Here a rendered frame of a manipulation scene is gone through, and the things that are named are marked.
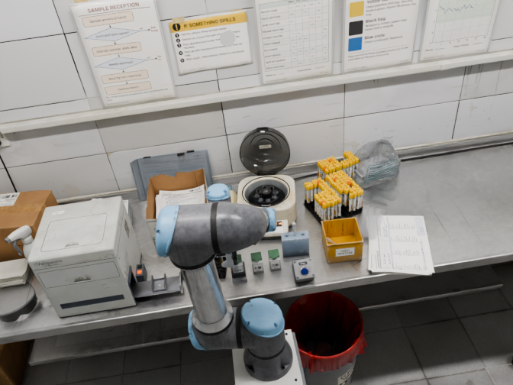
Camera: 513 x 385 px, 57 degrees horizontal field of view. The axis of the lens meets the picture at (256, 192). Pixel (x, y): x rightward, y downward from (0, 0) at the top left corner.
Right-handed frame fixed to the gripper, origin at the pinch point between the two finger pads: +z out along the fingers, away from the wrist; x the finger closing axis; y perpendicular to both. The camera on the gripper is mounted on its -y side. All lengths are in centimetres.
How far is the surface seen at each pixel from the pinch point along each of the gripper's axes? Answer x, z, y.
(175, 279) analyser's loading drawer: 1.4, 2.1, 23.2
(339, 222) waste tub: -10.0, -2.3, -40.9
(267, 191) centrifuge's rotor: -31.0, -6.1, -16.5
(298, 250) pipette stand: -3.3, 2.0, -23.3
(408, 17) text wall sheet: -55, -61, -79
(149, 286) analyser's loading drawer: 2.3, 2.1, 32.6
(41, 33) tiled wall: -57, -73, 56
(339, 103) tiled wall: -56, -27, -53
